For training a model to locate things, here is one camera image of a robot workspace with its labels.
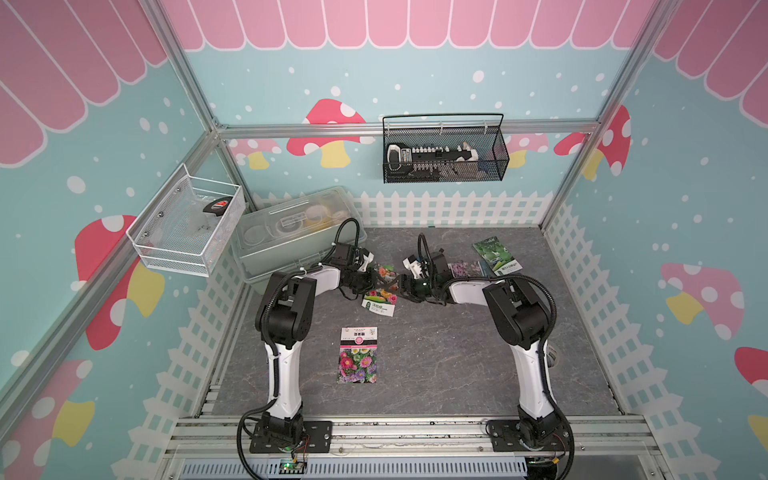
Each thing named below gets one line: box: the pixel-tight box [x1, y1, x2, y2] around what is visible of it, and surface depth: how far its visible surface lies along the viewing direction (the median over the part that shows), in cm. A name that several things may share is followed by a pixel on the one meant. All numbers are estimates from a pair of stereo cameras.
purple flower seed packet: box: [447, 261, 485, 279], surface depth 108 cm
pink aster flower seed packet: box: [337, 326, 378, 384], surface depth 89 cm
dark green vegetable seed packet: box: [473, 236, 523, 277], surface depth 114 cm
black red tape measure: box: [203, 196, 233, 216], surface depth 80 cm
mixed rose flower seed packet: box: [361, 265, 400, 317], surface depth 100 cm
